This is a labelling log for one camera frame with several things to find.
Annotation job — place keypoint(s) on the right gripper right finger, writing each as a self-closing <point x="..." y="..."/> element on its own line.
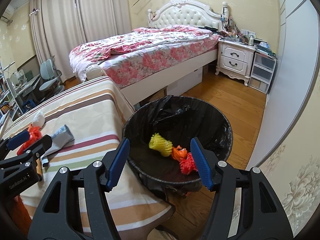
<point x="245" y="205"/>

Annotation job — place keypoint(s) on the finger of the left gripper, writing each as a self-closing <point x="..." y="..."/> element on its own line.
<point x="31" y="154"/>
<point x="11" y="144"/>

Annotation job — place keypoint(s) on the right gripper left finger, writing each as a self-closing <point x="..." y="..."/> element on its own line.
<point x="75" y="206"/>

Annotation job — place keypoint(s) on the red plastic bag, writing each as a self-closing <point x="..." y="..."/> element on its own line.
<point x="35" y="135"/>

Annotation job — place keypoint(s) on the white tissue ball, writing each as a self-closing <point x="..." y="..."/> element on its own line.
<point x="38" y="120"/>

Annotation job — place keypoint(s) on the grey white milk powder pouch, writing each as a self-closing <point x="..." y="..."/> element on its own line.
<point x="59" y="139"/>

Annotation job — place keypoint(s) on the red foam net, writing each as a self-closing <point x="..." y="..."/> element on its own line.
<point x="187" y="165"/>

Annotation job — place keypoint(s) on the yellow foam net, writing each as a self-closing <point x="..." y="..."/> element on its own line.
<point x="163" y="146"/>

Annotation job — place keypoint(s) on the orange snack bag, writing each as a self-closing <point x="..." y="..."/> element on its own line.
<point x="178" y="153"/>

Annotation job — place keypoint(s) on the black lined trash bin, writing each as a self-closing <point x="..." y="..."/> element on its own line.
<point x="177" y="119"/>

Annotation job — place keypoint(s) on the metal bookshelf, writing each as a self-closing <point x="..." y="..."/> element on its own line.
<point x="9" y="104"/>

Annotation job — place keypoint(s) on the study desk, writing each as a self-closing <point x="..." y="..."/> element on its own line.
<point x="24" y="88"/>

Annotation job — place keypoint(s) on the grey blue desk chair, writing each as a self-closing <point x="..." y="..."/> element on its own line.
<point x="51" y="76"/>

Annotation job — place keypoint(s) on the white wardrobe door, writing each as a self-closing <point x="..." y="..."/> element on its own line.
<point x="295" y="76"/>

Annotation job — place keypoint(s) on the air conditioner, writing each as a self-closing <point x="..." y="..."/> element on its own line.
<point x="7" y="15"/>

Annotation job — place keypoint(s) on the beige curtains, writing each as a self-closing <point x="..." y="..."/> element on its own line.
<point x="58" y="26"/>

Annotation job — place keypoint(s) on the translucent plastic drawer unit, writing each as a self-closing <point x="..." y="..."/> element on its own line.
<point x="262" y="72"/>

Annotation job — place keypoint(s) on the white storage box under bed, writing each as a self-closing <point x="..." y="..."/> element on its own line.
<point x="186" y="83"/>

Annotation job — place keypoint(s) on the floral bedding bed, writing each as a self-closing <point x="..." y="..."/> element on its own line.
<point x="146" y="60"/>

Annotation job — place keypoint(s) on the white two-drawer nightstand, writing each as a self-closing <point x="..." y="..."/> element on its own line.
<point x="235" y="60"/>

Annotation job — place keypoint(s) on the white tufted headboard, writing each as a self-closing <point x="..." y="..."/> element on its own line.
<point x="184" y="12"/>

